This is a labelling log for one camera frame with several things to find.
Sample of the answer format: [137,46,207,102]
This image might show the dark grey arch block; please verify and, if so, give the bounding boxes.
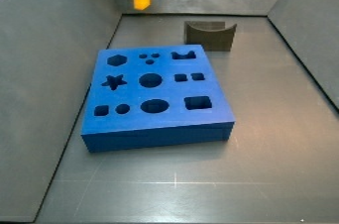
[185,21,238,52]

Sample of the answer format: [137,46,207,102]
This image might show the blue foam shape board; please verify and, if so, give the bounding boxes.
[82,45,235,153]

